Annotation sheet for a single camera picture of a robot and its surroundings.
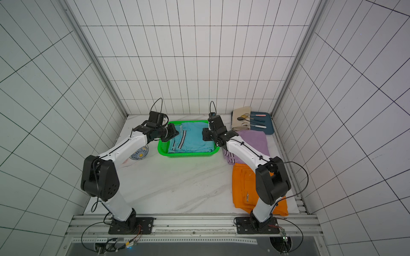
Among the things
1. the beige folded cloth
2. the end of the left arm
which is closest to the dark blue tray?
the beige folded cloth

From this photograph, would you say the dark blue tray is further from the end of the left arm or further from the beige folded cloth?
the end of the left arm

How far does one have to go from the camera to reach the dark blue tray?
1.12m
